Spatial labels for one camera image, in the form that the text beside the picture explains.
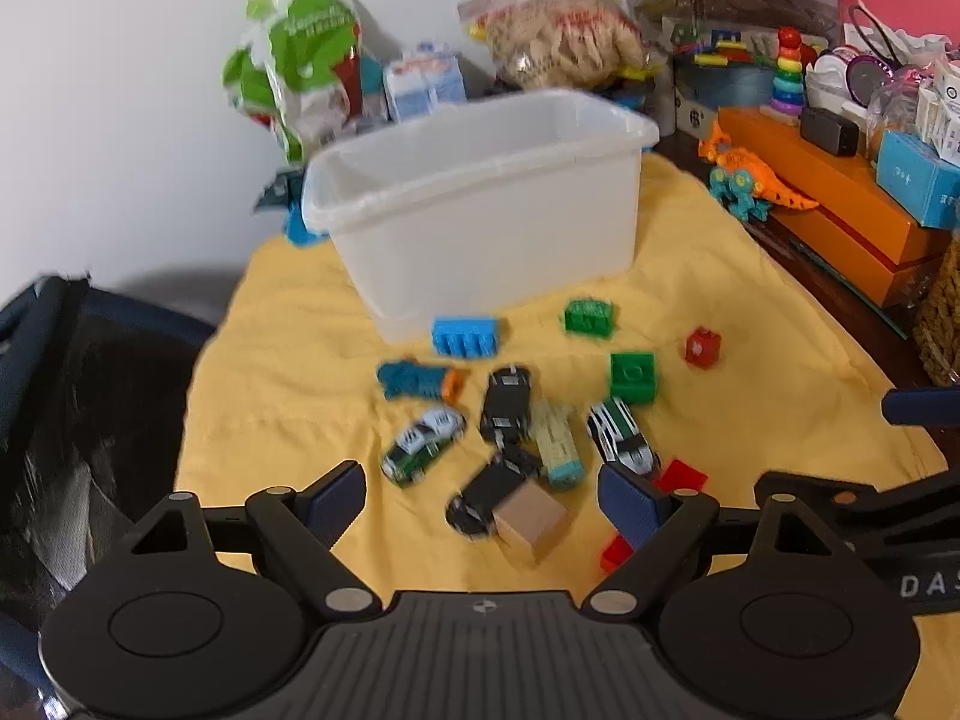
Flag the red building block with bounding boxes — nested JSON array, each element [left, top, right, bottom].
[[684, 327, 722, 368]]

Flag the green and white plastic bag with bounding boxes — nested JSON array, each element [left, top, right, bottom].
[[221, 0, 365, 162]]

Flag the orange and teal toy dinosaur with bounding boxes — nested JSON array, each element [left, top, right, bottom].
[[709, 148, 821, 222]]

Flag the clear plastic box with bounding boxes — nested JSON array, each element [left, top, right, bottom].
[[626, 0, 841, 53]]

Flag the blue building block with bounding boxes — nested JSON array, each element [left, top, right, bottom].
[[431, 315, 505, 359]]

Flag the blue and white package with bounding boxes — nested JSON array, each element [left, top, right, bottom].
[[362, 41, 466, 123]]

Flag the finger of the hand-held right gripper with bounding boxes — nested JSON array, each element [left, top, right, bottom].
[[881, 388, 960, 428], [754, 471, 897, 537]]

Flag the green building block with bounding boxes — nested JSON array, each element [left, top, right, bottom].
[[609, 352, 659, 404]]

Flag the pale green toy truck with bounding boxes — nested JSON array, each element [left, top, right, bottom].
[[529, 399, 586, 487]]

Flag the white plastic storage bin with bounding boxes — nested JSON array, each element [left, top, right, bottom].
[[301, 88, 661, 346]]

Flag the clear bag of wooden pieces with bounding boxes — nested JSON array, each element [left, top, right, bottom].
[[459, 0, 650, 91]]

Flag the round pink mirror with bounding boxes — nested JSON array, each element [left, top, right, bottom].
[[846, 52, 897, 110]]

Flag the teal toy cannon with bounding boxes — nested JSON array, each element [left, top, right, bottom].
[[376, 360, 462, 402]]

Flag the dark teal toy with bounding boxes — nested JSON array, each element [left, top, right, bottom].
[[251, 167, 305, 217]]

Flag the green toy chest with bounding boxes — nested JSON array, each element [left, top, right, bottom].
[[564, 298, 617, 338]]

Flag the white green striped toy car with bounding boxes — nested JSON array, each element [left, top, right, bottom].
[[586, 397, 661, 475]]

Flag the woven basket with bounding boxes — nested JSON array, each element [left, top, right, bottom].
[[911, 236, 960, 385]]

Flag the white labelled boxes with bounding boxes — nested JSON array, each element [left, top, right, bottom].
[[911, 56, 960, 166]]

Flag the red flat plastic piece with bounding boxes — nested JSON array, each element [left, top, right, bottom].
[[651, 457, 710, 496], [600, 536, 637, 575]]

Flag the navy box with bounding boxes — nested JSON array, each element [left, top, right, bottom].
[[671, 60, 777, 137]]

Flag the wooden cube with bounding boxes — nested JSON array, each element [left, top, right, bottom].
[[493, 481, 569, 562]]

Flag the light blue box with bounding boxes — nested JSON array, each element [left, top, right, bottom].
[[876, 130, 960, 230]]

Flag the rainbow ring stacking toy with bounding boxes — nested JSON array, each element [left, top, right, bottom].
[[763, 26, 807, 121]]

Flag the green and white toy car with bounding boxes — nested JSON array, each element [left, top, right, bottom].
[[380, 405, 466, 485]]

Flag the small orange toy dinosaur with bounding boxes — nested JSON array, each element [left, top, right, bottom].
[[697, 120, 751, 166]]

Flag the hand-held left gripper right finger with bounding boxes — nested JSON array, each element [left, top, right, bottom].
[[581, 461, 845, 620]]

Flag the black speaker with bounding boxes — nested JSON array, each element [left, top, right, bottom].
[[799, 106, 861, 158]]

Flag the blue plastic toy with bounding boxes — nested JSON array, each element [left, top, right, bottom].
[[283, 199, 327, 248]]

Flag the yellow cloth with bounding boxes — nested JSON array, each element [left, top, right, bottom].
[[172, 152, 950, 720]]

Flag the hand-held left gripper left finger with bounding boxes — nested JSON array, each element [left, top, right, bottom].
[[124, 460, 380, 620]]

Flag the black toy car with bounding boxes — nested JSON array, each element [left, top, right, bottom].
[[446, 444, 542, 539], [480, 365, 533, 443]]

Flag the orange box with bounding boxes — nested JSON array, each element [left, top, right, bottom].
[[716, 106, 953, 308]]

